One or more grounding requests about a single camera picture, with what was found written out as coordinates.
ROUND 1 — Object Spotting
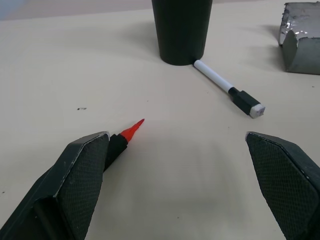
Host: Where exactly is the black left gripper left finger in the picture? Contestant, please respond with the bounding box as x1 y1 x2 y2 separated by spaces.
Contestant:
0 131 111 240

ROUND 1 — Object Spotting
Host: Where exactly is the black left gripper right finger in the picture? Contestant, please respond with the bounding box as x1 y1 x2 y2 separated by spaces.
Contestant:
245 131 320 240

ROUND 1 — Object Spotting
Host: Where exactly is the black pen with red tip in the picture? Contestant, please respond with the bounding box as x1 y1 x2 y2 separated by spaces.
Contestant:
103 118 146 173

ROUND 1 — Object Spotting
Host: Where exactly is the white marker with black cap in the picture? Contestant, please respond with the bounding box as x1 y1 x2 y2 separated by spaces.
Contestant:
193 59 266 119

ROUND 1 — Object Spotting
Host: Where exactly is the grey rectangular box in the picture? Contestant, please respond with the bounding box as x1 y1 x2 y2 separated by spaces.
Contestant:
277 1 320 76

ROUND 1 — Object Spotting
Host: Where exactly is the black tapered cup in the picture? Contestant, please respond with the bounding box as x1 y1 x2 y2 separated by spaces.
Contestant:
151 0 214 67

